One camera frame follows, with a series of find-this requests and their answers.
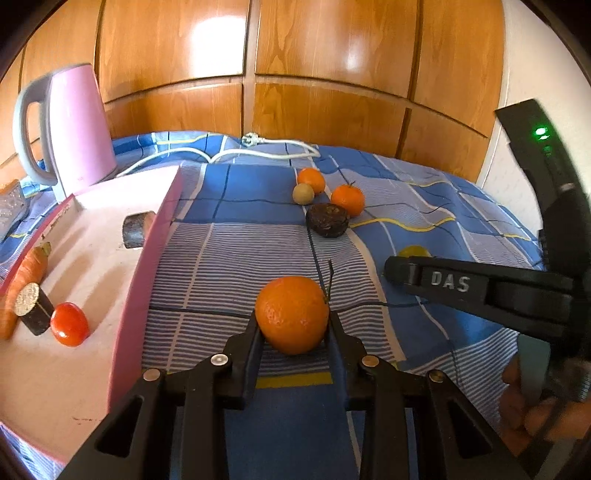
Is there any wooden wardrobe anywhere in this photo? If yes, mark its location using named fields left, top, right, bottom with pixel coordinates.
left=0, top=0, right=509, bottom=185

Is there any pink electric kettle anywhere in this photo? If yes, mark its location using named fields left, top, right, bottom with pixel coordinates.
left=13, top=64, right=118, bottom=204

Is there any orange carrot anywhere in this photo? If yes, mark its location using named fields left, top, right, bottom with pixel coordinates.
left=0, top=242, right=51, bottom=340

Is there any flat-cut eggplant piece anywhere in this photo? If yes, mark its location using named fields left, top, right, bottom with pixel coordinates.
left=14, top=282, right=55, bottom=335

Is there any jagged-cut eggplant piece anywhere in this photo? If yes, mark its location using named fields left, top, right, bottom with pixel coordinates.
left=122, top=210, right=156, bottom=250

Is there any red tomato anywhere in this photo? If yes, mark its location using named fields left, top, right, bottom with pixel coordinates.
left=50, top=302, right=90, bottom=348

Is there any dark beetroot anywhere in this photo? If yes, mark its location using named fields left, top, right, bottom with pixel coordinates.
left=306, top=203, right=349, bottom=239

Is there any person's right hand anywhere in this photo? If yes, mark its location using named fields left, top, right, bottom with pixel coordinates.
left=499, top=355, right=591, bottom=455

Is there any small tangerine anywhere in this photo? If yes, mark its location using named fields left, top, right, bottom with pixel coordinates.
left=298, top=167, right=327, bottom=195

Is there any large tangerine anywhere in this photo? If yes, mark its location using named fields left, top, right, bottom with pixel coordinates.
left=255, top=276, right=330, bottom=355

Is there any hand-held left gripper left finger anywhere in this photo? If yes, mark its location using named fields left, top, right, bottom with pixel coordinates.
left=58, top=311, right=266, bottom=480

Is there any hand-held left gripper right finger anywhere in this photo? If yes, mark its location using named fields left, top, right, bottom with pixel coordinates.
left=325, top=311, right=532, bottom=480

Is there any medium tangerine with stem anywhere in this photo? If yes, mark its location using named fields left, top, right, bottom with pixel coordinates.
left=331, top=181, right=366, bottom=217

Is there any white power cable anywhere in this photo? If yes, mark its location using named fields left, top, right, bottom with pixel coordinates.
left=115, top=131, right=321, bottom=178

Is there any pink shallow tray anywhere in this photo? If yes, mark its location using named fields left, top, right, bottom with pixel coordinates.
left=0, top=165, right=185, bottom=464

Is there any silver tissue box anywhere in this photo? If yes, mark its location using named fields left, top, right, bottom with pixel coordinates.
left=0, top=182, right=31, bottom=241

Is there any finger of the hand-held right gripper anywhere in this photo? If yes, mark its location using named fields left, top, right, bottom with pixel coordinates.
left=383, top=255, right=572, bottom=357

